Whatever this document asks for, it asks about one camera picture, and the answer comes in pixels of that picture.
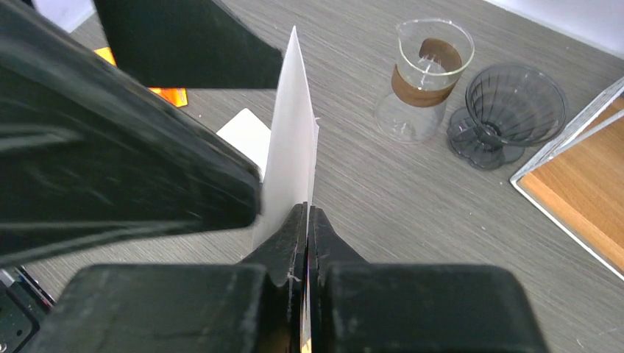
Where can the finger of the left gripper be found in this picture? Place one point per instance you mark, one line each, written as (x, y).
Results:
(88, 156)
(187, 44)

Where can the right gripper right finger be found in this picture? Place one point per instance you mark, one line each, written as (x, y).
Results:
(359, 306)

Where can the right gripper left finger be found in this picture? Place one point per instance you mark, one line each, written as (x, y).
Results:
(251, 306)

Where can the white paper coffee filter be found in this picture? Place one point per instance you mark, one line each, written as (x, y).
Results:
(290, 136)

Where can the smoky grey plastic dripper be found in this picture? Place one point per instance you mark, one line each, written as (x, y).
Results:
(509, 107)

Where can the glass carafe brown collar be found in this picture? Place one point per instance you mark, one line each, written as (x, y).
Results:
(432, 54)

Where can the white wire wooden shelf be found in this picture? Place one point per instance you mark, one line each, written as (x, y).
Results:
(576, 180)

